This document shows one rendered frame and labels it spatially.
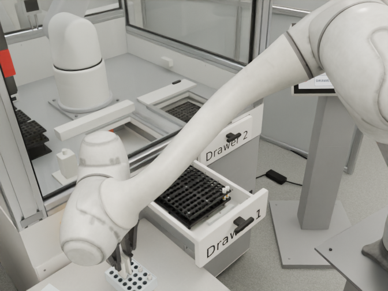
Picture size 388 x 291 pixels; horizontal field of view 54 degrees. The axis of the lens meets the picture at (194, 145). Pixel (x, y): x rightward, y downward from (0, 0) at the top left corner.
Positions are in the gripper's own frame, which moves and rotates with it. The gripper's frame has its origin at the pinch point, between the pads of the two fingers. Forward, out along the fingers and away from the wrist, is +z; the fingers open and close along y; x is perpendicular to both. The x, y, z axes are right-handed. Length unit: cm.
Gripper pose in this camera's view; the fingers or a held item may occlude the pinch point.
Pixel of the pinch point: (123, 265)
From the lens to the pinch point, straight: 109.1
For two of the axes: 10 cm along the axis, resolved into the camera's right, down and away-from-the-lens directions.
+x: -7.5, -3.6, 5.6
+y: 6.6, -4.3, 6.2
